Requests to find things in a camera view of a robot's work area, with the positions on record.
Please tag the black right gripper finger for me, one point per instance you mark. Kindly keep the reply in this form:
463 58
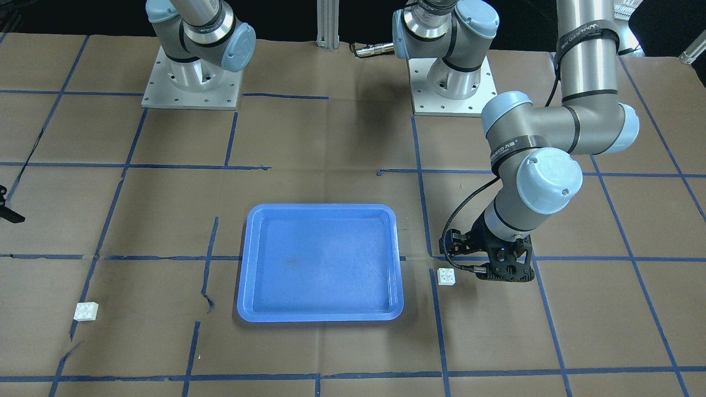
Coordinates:
7 213

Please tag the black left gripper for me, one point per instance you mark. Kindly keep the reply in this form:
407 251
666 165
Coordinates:
481 241

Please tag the white block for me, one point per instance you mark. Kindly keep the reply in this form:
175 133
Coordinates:
446 276
86 311

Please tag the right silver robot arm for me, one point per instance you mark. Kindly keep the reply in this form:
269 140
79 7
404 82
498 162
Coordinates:
204 50

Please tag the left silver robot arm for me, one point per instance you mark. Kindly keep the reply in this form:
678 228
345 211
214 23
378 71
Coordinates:
532 147

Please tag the blue plastic tray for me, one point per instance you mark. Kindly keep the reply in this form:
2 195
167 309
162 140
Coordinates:
320 262

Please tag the silver connector plug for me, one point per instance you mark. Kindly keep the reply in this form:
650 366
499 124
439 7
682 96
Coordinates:
367 51

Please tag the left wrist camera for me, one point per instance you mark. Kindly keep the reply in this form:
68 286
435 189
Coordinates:
454 242

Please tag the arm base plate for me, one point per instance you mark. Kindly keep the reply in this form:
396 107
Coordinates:
197 85
441 91

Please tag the aluminium frame post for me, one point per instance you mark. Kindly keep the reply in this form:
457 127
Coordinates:
327 37

